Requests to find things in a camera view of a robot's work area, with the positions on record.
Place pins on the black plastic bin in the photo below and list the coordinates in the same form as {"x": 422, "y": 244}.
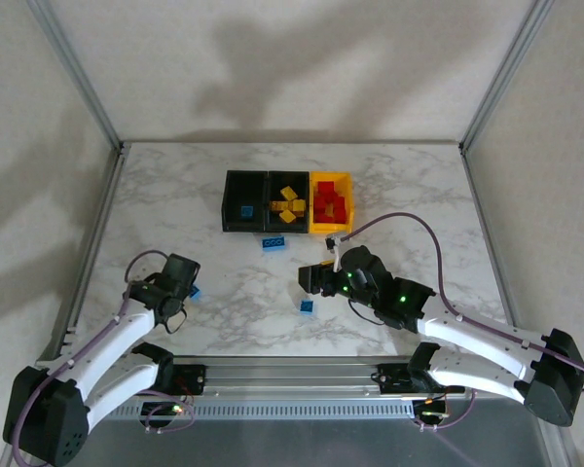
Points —
{"x": 233, "y": 190}
{"x": 284, "y": 228}

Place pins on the blue six-stud lego brick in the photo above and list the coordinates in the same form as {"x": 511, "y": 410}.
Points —
{"x": 274, "y": 243}

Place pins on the aluminium frame post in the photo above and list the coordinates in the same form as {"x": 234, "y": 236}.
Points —
{"x": 78, "y": 73}
{"x": 506, "y": 73}

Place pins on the yellow plastic bin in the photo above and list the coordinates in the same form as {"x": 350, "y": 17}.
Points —
{"x": 331, "y": 228}

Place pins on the small black electronics board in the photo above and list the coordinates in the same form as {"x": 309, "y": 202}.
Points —
{"x": 430, "y": 408}
{"x": 156, "y": 409}

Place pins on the wide aluminium mounting rail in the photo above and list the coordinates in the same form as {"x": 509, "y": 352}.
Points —
{"x": 292, "y": 377}

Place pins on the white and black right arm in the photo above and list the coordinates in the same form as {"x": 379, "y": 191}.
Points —
{"x": 467, "y": 335}

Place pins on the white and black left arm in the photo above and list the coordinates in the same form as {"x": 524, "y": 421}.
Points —
{"x": 121, "y": 335}

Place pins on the aluminium table side rail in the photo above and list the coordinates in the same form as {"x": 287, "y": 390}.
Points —
{"x": 101, "y": 219}
{"x": 479, "y": 214}

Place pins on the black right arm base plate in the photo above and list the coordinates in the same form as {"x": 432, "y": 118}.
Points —
{"x": 394, "y": 379}

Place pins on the yellow black-striped lego brick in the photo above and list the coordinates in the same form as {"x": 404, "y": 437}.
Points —
{"x": 277, "y": 206}

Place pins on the small blue lego brick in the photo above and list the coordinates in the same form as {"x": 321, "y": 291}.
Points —
{"x": 306, "y": 307}
{"x": 246, "y": 211}

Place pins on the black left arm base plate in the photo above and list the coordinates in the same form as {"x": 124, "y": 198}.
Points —
{"x": 194, "y": 379}

